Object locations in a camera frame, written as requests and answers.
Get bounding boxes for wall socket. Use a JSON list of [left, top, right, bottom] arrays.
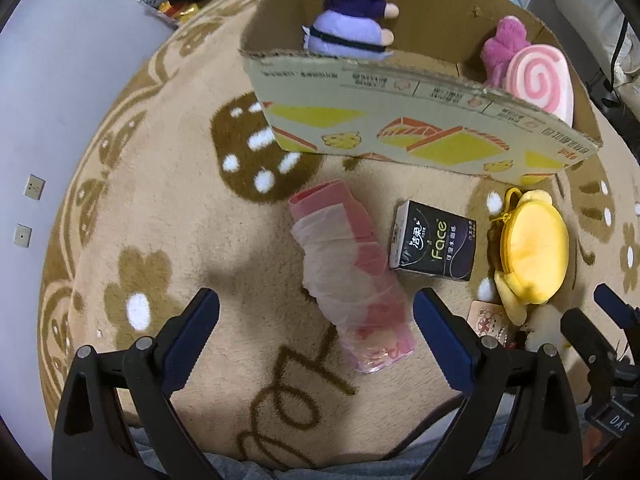
[[13, 224, 32, 248], [24, 174, 46, 200]]

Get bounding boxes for small patterned card pouch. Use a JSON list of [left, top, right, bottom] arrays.
[[466, 300, 511, 346]]

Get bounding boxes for beige brown patterned rug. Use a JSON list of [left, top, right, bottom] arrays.
[[37, 0, 640, 470]]

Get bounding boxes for black Face tissue pack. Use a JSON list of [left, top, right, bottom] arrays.
[[390, 200, 476, 282]]

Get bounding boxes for pink tissue roll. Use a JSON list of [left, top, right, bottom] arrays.
[[288, 180, 416, 374]]

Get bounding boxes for lower wall socket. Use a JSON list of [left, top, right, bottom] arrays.
[[13, 224, 32, 248]]

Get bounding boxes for snack bags on floor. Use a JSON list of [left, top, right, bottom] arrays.
[[134, 0, 201, 28]]

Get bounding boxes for upper wall socket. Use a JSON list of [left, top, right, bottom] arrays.
[[24, 174, 46, 200]]

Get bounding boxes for purple plush doll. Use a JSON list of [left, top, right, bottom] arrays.
[[303, 0, 399, 61]]

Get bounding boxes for yellow plush toy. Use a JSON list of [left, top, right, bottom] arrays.
[[494, 188, 570, 327]]

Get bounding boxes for pink swirl roll plush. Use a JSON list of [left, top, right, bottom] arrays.
[[480, 15, 574, 127]]

